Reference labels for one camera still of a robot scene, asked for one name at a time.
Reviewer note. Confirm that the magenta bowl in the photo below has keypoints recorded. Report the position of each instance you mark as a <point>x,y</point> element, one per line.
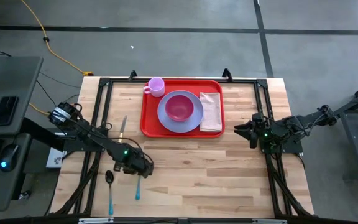
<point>179,107</point>

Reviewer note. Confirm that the lilac round plate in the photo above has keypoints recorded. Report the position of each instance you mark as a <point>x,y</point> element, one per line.
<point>180,127</point>

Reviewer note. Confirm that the black aluminium table frame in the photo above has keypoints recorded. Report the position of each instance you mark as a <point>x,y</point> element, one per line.
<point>120,80</point>

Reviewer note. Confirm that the black computer mouse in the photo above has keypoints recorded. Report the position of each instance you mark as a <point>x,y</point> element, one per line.
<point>9,157</point>

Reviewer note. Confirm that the red plastic tray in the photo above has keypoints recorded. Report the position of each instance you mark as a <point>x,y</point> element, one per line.
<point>152,130</point>

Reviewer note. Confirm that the silver metal bracket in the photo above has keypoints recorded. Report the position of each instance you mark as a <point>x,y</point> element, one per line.
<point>269,221</point>
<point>95,220</point>

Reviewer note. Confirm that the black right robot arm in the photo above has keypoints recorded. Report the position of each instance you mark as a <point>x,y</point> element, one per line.
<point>303,119</point>

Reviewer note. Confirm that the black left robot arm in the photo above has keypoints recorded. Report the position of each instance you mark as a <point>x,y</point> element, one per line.
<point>92,137</point>

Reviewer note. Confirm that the beige napkin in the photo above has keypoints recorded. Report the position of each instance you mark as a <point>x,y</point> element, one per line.
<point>210,112</point>

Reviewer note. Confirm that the black smartphone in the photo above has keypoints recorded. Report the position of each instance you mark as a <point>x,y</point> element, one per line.
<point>5,110</point>

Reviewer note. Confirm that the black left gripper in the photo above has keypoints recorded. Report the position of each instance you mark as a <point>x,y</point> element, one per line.
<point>134,161</point>

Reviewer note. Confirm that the desk caster wheel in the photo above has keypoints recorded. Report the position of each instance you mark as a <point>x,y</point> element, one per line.
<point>25,195</point>

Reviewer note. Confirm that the pink mug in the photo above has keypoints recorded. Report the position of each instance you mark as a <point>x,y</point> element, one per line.
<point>155,86</point>

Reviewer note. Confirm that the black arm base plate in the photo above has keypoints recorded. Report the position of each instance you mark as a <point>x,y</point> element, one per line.
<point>70,147</point>
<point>291,149</point>

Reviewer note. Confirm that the black table clamp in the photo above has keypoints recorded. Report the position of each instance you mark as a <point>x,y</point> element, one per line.
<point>132,75</point>
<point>227,74</point>

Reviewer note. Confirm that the white printed box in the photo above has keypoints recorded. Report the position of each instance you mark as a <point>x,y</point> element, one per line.
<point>54,158</point>

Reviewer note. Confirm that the grey metal table frame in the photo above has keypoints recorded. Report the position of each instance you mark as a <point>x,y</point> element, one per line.
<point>352,146</point>

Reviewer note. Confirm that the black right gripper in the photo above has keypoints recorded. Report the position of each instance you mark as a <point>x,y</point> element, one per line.
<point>257,129</point>

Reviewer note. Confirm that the grey computer desk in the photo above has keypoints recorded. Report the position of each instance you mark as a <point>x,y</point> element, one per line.
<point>11,77</point>

